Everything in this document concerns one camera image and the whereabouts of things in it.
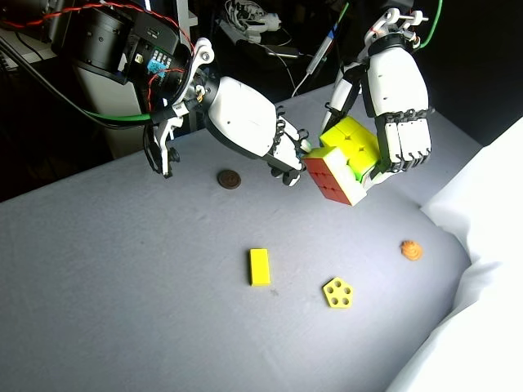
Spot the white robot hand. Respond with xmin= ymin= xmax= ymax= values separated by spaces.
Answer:
xmin=203 ymin=75 xmax=313 ymax=188
xmin=320 ymin=42 xmax=434 ymax=184

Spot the multicolour puzzle cube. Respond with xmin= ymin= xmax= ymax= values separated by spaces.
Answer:
xmin=302 ymin=115 xmax=383 ymax=207

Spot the brown round disc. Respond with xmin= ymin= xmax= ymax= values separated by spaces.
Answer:
xmin=217 ymin=169 xmax=242 ymax=190

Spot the dark flat phone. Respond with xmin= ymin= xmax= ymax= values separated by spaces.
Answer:
xmin=261 ymin=43 xmax=300 ymax=59

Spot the spare white robot hand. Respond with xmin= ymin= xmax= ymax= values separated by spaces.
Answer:
xmin=220 ymin=0 xmax=283 ymax=44

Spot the black panel with lit edge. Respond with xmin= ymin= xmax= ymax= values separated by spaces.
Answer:
xmin=142 ymin=0 xmax=180 ymax=26

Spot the yellow rectangular block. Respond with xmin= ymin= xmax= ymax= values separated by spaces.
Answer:
xmin=249 ymin=247 xmax=271 ymax=287

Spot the orange swirl toy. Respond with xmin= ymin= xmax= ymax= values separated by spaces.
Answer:
xmin=399 ymin=239 xmax=424 ymax=261

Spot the white cloth sheet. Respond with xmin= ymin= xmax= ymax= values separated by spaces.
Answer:
xmin=386 ymin=116 xmax=523 ymax=392

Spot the yellow pentagon block with holes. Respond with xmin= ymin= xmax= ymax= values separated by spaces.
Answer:
xmin=322 ymin=277 xmax=354 ymax=310

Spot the grey table cloth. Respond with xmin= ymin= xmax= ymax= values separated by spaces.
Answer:
xmin=0 ymin=81 xmax=483 ymax=392

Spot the white pen-shaped probe with cable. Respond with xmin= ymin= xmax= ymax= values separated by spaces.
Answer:
xmin=292 ymin=2 xmax=351 ymax=97

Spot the white upright post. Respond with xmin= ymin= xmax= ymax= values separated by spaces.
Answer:
xmin=175 ymin=0 xmax=199 ymax=46

